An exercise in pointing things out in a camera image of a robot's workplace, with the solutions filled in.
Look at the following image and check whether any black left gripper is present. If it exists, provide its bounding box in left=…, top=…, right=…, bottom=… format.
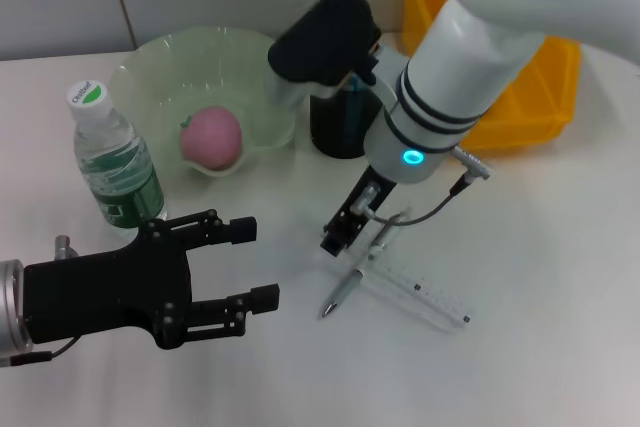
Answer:
left=22, top=207, right=259, bottom=352

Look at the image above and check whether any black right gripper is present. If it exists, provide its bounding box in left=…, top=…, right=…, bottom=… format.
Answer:
left=319, top=165, right=400, bottom=255

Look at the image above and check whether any pink peach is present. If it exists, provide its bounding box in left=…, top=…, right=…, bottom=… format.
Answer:
left=178, top=105, right=244, bottom=172

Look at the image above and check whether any clear plastic ruler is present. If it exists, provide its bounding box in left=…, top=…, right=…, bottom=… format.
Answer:
left=367, top=245, right=475, bottom=334

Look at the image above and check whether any clear water bottle green label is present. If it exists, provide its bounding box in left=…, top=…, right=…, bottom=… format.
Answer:
left=66, top=79, right=168, bottom=243

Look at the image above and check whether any silver ballpoint pen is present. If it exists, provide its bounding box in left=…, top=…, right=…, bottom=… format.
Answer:
left=320, top=224, right=404, bottom=320

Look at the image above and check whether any black mesh pen holder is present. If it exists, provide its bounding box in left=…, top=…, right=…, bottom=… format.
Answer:
left=309, top=74, right=392, bottom=159

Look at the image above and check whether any green glass fruit plate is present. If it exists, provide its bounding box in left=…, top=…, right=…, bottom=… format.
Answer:
left=108, top=24, right=299, bottom=179

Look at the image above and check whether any yellow plastic storage bin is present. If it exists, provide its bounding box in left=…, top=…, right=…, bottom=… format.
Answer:
left=399, top=0, right=582, bottom=149

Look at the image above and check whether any right gripper cable with plug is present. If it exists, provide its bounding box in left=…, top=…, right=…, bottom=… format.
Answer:
left=349, top=146, right=492, bottom=229

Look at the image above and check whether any gripper cable with plug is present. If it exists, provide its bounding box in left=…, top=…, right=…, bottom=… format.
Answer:
left=349, top=146, right=492, bottom=229
left=0, top=234, right=82, bottom=369

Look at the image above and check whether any left gripper cable with plug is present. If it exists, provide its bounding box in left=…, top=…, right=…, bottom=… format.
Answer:
left=0, top=234, right=82, bottom=369

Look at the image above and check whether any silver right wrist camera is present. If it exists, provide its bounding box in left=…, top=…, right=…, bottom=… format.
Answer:
left=267, top=0, right=385, bottom=109

